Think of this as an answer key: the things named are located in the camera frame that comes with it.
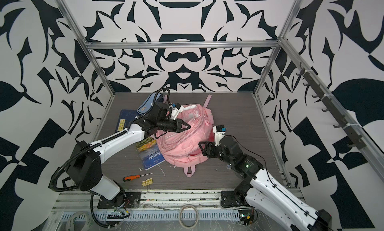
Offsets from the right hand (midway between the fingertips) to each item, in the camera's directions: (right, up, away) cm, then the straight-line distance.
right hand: (203, 143), depth 73 cm
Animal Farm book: (-30, -9, +16) cm, 36 cm away
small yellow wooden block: (-29, -21, +5) cm, 36 cm away
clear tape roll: (-11, -31, -3) cm, 33 cm away
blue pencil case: (-36, +24, +39) cm, 58 cm away
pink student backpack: (-10, -4, +4) cm, 12 cm away
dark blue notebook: (-51, +11, +31) cm, 61 cm away
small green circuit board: (+20, -34, -2) cm, 39 cm away
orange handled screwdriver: (-38, -20, +7) cm, 43 cm away
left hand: (-6, +9, +4) cm, 11 cm away
